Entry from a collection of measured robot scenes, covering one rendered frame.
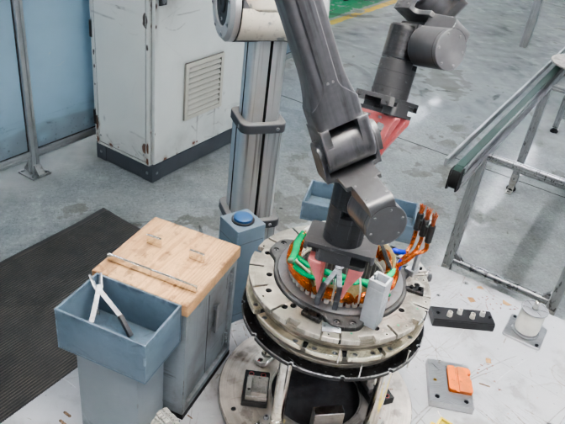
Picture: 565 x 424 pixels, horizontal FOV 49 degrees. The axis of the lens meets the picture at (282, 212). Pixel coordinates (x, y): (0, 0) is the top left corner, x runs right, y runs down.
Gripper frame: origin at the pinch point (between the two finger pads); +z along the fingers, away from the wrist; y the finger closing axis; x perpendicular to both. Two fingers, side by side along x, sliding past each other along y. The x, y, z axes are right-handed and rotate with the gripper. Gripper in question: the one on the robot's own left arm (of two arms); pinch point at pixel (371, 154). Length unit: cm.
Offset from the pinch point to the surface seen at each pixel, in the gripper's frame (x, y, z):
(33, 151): 239, 113, 62
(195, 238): 30.8, 1.2, 25.4
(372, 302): -7.9, -1.3, 21.4
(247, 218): 30.6, 16.2, 21.8
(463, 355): -13, 51, 41
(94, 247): 166, 101, 87
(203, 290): 19.4, -7.6, 30.1
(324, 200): 25.1, 37.1, 16.4
